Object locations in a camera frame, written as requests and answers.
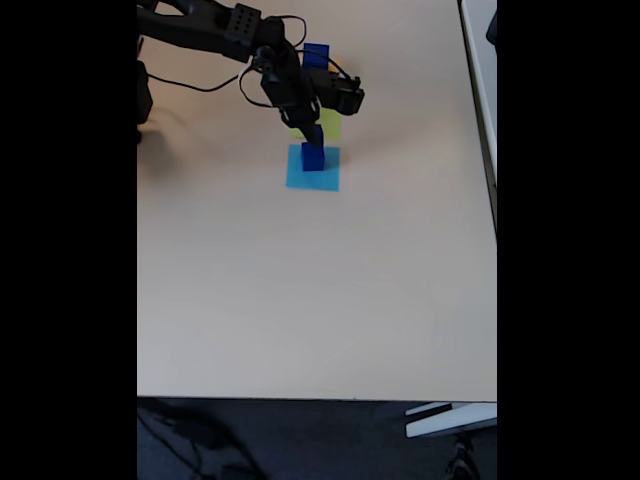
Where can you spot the medium blue cube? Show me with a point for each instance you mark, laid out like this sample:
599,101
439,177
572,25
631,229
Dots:
312,159

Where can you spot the green paper square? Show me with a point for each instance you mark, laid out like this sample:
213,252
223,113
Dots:
332,127

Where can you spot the light blue paper square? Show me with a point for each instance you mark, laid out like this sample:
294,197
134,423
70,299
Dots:
295,181

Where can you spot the orange paper square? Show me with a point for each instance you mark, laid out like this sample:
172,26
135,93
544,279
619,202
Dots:
336,65

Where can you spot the large blue cube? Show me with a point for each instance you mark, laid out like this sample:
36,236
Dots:
316,54

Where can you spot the white neighbouring table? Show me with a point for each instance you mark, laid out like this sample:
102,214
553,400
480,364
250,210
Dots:
480,100

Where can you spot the dark blue object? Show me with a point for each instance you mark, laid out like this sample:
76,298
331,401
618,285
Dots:
493,27

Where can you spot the white table foot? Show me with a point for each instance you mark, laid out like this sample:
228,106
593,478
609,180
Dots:
450,422

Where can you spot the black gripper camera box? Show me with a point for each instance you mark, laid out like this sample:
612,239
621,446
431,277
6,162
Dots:
342,95

